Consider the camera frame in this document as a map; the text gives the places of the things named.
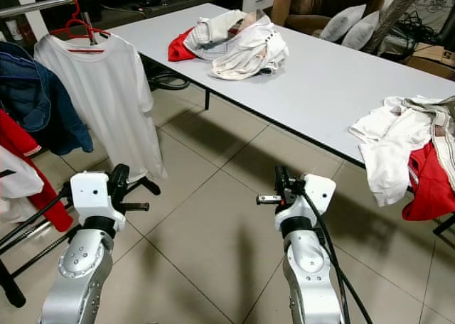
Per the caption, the blue denim jacket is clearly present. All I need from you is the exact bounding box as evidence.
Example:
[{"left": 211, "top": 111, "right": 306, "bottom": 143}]
[{"left": 0, "top": 41, "right": 93, "bottom": 156}]

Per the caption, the red hanger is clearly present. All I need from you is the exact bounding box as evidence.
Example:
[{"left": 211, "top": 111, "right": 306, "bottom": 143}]
[{"left": 51, "top": 0, "right": 114, "bottom": 53}]

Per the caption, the grey palm trunk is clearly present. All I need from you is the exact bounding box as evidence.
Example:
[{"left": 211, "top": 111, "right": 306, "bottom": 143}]
[{"left": 373, "top": 0, "right": 425, "bottom": 53}]

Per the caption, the red polo shirt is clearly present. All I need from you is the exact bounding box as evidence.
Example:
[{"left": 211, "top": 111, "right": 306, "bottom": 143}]
[{"left": 0, "top": 109, "right": 73, "bottom": 232}]

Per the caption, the plain cardboard box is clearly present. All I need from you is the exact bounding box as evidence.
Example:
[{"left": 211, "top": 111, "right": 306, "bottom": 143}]
[{"left": 270, "top": 0, "right": 294, "bottom": 25}]

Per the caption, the grey pillow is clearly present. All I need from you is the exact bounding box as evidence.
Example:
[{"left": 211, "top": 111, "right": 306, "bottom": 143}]
[
  {"left": 320, "top": 4, "right": 368, "bottom": 43},
  {"left": 341, "top": 11, "right": 379, "bottom": 51}
]

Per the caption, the red garment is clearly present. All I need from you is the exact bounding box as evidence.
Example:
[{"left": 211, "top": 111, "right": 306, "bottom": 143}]
[
  {"left": 402, "top": 141, "right": 455, "bottom": 222},
  {"left": 168, "top": 28, "right": 196, "bottom": 62}
]

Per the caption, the black cable coil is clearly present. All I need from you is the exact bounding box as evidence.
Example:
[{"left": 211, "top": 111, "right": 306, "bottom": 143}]
[{"left": 149, "top": 60, "right": 189, "bottom": 92}]

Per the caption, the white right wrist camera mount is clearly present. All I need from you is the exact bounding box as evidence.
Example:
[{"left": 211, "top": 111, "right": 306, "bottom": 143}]
[{"left": 274, "top": 173, "right": 337, "bottom": 232}]

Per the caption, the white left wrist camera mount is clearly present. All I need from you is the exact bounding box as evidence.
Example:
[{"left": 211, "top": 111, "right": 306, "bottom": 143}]
[{"left": 69, "top": 171, "right": 118, "bottom": 231}]

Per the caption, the black cable tangle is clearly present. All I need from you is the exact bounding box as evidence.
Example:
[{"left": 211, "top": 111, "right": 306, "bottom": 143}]
[{"left": 395, "top": 11, "right": 455, "bottom": 48}]

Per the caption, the off-white jacket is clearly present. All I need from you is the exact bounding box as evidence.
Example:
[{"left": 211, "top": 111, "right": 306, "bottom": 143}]
[{"left": 183, "top": 10, "right": 248, "bottom": 60}]

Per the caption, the cream garment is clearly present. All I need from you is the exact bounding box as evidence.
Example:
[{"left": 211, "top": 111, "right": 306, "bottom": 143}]
[{"left": 211, "top": 15, "right": 289, "bottom": 81}]

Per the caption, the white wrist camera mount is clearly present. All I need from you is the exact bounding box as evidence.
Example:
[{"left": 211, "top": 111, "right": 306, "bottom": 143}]
[
  {"left": 69, "top": 171, "right": 118, "bottom": 231},
  {"left": 274, "top": 173, "right": 337, "bottom": 232}
]

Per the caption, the plain white t-shirt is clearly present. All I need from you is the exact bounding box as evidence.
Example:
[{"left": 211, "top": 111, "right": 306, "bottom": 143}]
[
  {"left": 34, "top": 33, "right": 166, "bottom": 183},
  {"left": 348, "top": 97, "right": 438, "bottom": 208}
]

